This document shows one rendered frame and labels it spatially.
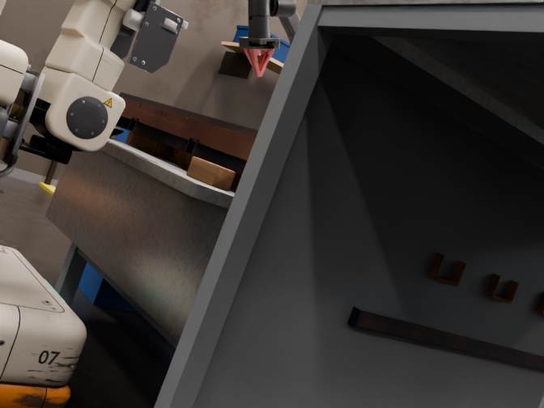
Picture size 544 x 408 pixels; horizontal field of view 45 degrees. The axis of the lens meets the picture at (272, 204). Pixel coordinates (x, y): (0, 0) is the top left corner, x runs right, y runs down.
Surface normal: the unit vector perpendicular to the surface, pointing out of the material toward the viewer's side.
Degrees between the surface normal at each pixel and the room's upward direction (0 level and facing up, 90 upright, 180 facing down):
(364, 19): 90
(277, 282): 90
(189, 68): 90
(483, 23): 90
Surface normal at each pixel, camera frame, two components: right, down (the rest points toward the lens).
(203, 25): 0.58, 0.25
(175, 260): -0.76, -0.27
